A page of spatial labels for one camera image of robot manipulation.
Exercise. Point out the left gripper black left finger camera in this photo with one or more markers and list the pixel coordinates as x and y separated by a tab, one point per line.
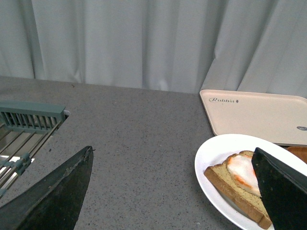
54	202

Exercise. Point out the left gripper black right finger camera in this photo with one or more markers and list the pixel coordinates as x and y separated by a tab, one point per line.
283	191

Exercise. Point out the white oval plate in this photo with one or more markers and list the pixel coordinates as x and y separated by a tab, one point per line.
216	150

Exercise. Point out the brown wooden tray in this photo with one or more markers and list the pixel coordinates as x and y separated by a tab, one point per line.
300	152

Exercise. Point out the white orange crab stick filling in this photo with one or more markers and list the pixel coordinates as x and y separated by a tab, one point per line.
243	174

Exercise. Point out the bottom bread slice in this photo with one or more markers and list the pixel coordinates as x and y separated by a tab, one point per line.
250	204

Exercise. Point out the pink rabbit tray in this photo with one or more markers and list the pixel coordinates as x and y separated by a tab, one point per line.
280	119

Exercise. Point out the green metal dish rack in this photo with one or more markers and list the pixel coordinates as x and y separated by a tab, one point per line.
24	129

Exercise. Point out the grey white curtain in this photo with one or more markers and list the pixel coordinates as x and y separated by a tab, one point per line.
170	45

